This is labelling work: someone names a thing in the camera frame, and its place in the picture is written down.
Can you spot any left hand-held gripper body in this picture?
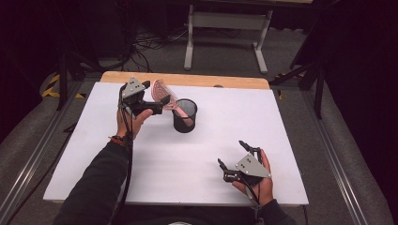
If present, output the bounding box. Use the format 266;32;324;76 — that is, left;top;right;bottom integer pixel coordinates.
117;76;164;117

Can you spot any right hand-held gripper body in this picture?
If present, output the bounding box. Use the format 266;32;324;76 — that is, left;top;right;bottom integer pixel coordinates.
222;145;272;189

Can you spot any pink hairbrush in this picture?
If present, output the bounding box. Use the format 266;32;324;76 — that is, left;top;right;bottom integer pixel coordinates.
150;78;195;128

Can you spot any black mesh pen holder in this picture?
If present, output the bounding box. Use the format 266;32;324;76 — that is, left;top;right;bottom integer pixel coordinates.
171;97;199;134

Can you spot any person's right hand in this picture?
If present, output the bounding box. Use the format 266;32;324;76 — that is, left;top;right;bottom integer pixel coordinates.
231;148;275;207

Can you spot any person's left hand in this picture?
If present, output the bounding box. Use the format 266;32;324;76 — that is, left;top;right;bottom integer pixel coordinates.
115;98;155;143

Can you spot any white table mat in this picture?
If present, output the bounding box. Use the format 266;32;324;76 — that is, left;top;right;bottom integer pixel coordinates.
42;82;310;207

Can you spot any yellow black hazard tape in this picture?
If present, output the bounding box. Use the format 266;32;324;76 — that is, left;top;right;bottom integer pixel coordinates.
41;73;86;99
274;72;306;101

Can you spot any black tripod stand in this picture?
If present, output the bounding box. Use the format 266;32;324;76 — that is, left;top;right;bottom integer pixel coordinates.
55;51;106;112
269;59;327;120

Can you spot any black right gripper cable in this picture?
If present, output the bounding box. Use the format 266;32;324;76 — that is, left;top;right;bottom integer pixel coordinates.
243;179;263;223

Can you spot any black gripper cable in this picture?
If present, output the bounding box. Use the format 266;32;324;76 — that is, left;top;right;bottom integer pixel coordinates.
115;88;135;219
243;179;263;223

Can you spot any tangle of black floor cables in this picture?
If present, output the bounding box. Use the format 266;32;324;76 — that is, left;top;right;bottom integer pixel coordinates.
115;26;191;73

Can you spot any beaded bracelet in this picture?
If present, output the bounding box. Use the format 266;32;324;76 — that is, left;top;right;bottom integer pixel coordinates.
107;133;135;148

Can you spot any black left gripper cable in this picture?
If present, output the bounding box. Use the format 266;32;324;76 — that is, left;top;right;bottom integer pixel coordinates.
115;88;135;219

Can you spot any grey metal floor rail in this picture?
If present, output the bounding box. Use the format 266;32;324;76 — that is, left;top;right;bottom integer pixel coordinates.
0;80;84;225
300;90;372;225

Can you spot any white metal table frame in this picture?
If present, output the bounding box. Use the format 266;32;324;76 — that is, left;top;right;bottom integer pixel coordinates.
183;4;274;75

